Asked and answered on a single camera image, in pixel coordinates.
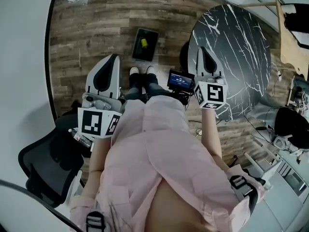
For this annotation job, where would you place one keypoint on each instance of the person's dark jeans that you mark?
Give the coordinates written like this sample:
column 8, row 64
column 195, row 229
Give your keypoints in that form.
column 154, row 88

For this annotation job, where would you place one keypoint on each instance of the black mesh office chair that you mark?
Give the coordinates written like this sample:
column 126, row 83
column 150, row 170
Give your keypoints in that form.
column 48, row 163

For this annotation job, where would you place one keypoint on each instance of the black monitor blue screen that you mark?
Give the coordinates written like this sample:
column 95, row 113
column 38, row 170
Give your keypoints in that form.
column 179, row 80

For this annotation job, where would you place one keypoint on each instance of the white chair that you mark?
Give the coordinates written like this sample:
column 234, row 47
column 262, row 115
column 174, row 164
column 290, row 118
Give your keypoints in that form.
column 252, row 163

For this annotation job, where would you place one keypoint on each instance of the white tumbler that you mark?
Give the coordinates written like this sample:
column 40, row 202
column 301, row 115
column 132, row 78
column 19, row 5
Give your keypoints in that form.
column 288, row 8

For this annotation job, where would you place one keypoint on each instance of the black waste bin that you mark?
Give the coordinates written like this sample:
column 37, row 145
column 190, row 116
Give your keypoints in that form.
column 149, row 52

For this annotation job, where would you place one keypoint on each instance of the black marble round table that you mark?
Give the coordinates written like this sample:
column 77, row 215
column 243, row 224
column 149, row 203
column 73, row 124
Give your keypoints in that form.
column 236, row 57

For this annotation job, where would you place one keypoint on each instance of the person's right forearm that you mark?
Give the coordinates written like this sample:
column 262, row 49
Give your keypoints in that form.
column 210, row 129

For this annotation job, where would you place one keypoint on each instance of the plastic bottle red label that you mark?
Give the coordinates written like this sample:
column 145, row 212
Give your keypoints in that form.
column 80, row 138

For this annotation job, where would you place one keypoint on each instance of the white headset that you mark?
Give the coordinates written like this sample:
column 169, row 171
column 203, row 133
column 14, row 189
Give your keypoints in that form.
column 280, row 142

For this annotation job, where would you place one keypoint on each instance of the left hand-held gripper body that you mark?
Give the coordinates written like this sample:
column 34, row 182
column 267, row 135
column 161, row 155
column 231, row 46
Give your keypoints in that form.
column 91, row 122

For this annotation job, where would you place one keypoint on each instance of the person's right white shoe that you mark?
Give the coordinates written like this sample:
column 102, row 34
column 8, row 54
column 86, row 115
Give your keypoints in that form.
column 150, row 69

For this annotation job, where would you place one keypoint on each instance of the light wooden table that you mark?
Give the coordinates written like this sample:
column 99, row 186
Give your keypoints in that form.
column 288, row 49

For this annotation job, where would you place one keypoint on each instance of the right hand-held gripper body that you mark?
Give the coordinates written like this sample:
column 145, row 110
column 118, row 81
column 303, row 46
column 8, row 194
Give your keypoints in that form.
column 214, row 93

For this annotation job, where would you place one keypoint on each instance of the yellow paper cup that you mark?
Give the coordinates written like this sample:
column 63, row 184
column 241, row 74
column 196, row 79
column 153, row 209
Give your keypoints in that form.
column 144, row 42

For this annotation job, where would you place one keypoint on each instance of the person's left white shoe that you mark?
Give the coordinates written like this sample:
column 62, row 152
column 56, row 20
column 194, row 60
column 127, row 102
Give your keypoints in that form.
column 134, row 70

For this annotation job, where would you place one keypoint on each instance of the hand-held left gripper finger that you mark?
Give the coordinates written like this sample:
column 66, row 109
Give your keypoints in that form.
column 117, row 81
column 90, row 83

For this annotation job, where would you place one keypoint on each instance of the person's left forearm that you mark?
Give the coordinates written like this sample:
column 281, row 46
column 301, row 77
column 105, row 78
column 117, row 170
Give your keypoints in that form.
column 96, row 163

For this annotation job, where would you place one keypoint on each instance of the person's pink shirt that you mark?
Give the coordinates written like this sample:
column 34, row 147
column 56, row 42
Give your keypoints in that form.
column 157, row 165

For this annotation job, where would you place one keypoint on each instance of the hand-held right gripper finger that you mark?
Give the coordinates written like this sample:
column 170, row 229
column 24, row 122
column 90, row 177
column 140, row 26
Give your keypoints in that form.
column 198, row 69
column 219, row 69

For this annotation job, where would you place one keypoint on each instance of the person's white shoe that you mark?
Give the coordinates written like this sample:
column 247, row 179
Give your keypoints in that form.
column 134, row 70
column 150, row 69

